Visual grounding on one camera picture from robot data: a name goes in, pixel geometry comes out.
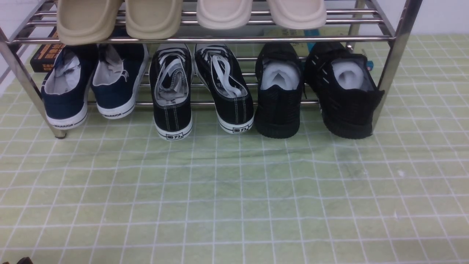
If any black knit sneaker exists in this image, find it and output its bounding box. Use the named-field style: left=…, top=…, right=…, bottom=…
left=304, top=42, right=385, bottom=140
left=254, top=43, right=304, bottom=139

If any metal shoe rack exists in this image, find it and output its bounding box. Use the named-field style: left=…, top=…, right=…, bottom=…
left=1, top=0, right=422, bottom=118

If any black canvas sneaker right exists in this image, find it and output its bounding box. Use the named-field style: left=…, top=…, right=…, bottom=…
left=194, top=43, right=254, bottom=134

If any cream slipper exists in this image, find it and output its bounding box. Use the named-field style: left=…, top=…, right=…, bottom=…
left=196, top=0, right=253, bottom=30
left=267, top=0, right=327, bottom=30

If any cream slipper far right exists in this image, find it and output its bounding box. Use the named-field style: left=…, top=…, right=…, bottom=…
left=267, top=0, right=327, bottom=30

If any green checkered tablecloth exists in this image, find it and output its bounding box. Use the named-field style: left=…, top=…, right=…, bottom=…
left=0, top=35, right=469, bottom=264

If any navy canvas sneaker right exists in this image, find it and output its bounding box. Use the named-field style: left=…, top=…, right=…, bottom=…
left=91, top=43, right=149, bottom=119

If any navy canvas sneaker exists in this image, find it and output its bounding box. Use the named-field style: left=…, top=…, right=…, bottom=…
left=41, top=44, right=98, bottom=130
left=91, top=43, right=149, bottom=119

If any tan slipper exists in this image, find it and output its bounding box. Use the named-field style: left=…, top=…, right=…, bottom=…
left=56, top=0, right=123, bottom=45
left=125, top=0, right=183, bottom=40

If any navy canvas sneaker left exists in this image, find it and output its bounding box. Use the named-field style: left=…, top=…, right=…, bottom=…
left=41, top=44, right=98, bottom=130

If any tan slipper far left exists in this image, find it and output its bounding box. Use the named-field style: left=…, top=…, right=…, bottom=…
left=56, top=0, right=123, bottom=45

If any dark orange-lettered book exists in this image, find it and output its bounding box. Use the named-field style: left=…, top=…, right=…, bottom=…
left=30, top=43, right=66, bottom=73

